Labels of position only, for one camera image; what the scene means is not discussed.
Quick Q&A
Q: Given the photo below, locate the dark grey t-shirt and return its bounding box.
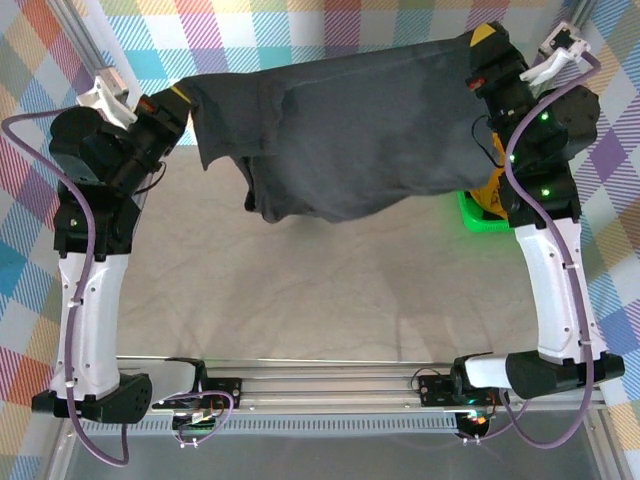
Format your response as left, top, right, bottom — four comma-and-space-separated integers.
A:
178, 34, 504, 225

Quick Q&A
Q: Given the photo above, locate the yellow t-shirt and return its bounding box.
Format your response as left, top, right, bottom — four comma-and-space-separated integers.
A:
465, 130, 512, 221

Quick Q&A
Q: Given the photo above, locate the green plastic basket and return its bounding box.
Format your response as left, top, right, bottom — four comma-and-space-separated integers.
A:
456, 189, 517, 234

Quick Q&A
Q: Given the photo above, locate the beige table mat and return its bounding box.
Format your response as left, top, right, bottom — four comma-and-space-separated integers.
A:
117, 144, 541, 364

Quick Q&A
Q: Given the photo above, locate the small circuit board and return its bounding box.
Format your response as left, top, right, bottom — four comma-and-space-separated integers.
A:
457, 409, 494, 429
172, 407, 221, 432

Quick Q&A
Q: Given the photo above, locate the grey metal panel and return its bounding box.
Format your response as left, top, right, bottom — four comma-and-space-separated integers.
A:
49, 434, 616, 480

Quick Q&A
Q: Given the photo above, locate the aluminium frame post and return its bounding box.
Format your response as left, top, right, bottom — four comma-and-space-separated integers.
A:
47, 0, 132, 104
569, 0, 604, 36

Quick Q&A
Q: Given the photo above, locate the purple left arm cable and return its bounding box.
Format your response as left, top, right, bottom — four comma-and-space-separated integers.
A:
1, 112, 237, 469

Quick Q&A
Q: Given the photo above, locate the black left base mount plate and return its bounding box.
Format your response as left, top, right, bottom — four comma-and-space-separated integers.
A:
197, 374, 244, 409

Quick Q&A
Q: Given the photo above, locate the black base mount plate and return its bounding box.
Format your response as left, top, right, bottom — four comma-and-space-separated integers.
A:
197, 374, 244, 409
417, 372, 457, 409

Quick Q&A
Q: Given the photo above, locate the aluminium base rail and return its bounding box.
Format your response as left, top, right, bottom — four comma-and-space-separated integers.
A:
114, 355, 607, 417

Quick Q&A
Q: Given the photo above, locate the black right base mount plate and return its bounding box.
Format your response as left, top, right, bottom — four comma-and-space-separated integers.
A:
417, 372, 457, 409

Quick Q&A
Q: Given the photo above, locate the grey slotted cable duct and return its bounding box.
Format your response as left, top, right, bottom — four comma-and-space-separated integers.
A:
82, 415, 461, 441

